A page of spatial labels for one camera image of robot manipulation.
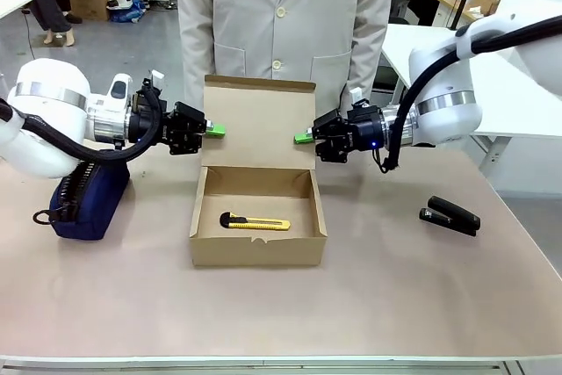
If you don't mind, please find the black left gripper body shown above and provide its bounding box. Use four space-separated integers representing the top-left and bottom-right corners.
131 84 207 157

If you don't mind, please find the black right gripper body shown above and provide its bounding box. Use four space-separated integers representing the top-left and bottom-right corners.
313 104 384 164

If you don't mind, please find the yellow utility knife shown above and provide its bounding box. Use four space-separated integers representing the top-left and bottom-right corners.
219 212 292 233

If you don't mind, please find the person's left forearm beige sleeve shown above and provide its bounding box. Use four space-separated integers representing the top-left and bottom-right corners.
349 10 395 102

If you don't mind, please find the person's right forearm beige sleeve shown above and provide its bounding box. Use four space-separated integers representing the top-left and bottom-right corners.
178 10 217 106

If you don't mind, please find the open brown cardboard box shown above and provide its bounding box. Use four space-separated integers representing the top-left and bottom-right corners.
188 74 329 269

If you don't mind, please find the black office chair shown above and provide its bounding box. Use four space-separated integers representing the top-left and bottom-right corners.
372 16 412 99

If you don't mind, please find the person in beige coat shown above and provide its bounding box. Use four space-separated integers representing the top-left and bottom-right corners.
177 0 395 106

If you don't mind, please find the navy blue zipper pouch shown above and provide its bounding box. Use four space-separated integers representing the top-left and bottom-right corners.
32 158 132 242

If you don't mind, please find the blue plastic bag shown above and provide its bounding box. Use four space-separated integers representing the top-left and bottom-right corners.
107 0 151 25

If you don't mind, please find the black stapler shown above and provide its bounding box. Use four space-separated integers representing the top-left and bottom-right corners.
418 194 482 237

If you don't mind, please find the large white side table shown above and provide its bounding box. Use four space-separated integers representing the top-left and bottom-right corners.
378 22 562 174

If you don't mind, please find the wooden workbench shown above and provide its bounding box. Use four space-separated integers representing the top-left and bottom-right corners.
424 0 494 32

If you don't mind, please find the bystander in dark trousers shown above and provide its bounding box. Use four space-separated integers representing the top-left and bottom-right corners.
20 0 76 47

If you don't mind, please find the small white table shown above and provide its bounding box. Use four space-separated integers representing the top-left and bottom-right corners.
0 0 35 20

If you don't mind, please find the black right arm cable sleeve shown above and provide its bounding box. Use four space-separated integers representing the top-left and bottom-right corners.
378 18 562 175

